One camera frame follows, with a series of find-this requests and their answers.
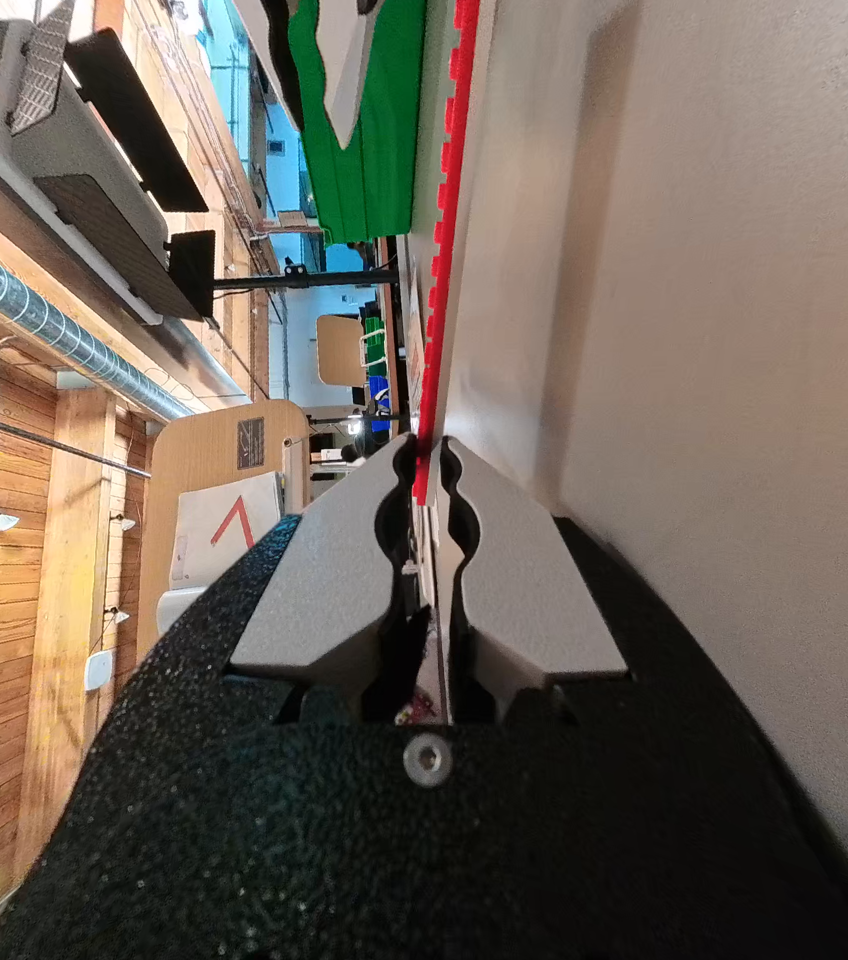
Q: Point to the white wall device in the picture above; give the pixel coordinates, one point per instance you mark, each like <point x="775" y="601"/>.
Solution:
<point x="99" y="671"/>

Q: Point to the blue storage bin stack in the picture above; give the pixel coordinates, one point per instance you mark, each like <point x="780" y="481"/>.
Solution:
<point x="379" y="390"/>

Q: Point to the green storage bin stack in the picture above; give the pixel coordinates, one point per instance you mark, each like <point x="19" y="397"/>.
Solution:
<point x="375" y="334"/>

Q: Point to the green plastic bin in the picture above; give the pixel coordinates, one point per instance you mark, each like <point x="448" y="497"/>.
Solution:
<point x="386" y="150"/>

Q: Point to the black label sticker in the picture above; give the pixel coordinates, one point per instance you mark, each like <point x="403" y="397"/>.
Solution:
<point x="250" y="442"/>

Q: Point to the light wooden board stand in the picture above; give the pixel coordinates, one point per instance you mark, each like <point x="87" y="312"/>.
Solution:
<point x="199" y="442"/>

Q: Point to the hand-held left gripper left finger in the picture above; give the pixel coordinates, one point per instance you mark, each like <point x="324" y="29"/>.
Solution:
<point x="319" y="592"/>

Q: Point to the black light stand pole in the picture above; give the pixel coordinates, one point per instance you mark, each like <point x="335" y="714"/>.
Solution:
<point x="349" y="278"/>

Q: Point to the grey studio light panel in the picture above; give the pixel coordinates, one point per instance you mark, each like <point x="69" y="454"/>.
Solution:
<point x="86" y="165"/>

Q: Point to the silver ventilation duct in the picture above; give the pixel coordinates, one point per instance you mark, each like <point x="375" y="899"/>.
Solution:
<point x="56" y="330"/>

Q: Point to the lego instruction booklet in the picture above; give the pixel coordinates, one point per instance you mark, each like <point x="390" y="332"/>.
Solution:
<point x="203" y="517"/>

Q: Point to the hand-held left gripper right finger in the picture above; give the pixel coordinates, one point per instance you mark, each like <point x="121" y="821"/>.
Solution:
<point x="536" y="600"/>

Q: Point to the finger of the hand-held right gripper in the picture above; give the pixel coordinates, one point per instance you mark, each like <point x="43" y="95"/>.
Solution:
<point x="345" y="67"/>
<point x="255" y="19"/>

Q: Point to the red and white lego assembly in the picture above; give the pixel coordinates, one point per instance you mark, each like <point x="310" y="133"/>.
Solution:
<point x="445" y="247"/>

